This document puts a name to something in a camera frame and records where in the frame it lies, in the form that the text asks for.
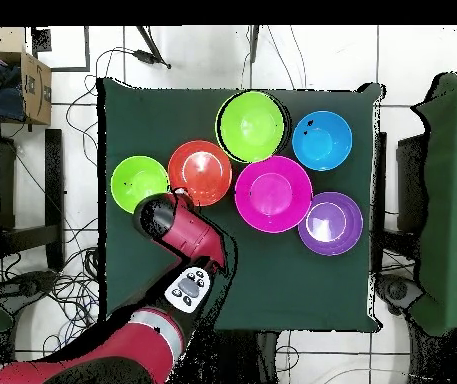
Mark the black tripod leg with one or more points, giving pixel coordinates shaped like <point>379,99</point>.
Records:
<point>150,56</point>
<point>254,40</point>

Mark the pink plastic bowl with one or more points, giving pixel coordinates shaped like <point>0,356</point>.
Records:
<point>274,194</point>

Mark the dark blue bag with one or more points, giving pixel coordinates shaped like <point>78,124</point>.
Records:
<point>6,104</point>

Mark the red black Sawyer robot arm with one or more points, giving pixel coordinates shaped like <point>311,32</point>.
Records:
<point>132,352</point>

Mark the black metal floor frame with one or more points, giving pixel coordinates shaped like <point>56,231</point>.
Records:
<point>87,48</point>

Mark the dark green tablecloth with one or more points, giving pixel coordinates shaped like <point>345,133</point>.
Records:
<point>312,288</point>

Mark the large orange-red plastic bowl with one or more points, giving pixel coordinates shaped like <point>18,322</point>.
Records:
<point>200,172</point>

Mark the green plastic bowl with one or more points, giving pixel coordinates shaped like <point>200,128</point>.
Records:
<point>136,180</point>
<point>252,128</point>

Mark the purple plastic bowl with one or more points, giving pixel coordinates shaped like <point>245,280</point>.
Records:
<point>330,223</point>

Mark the black table leg frame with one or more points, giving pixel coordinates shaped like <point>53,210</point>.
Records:
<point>410,180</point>
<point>54,192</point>

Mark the light blue plastic bowl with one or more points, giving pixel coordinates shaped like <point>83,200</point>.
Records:
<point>322,140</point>

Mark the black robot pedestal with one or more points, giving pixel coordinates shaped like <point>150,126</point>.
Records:
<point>252,356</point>

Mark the cardboard box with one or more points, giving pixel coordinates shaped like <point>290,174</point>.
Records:
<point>36,92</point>

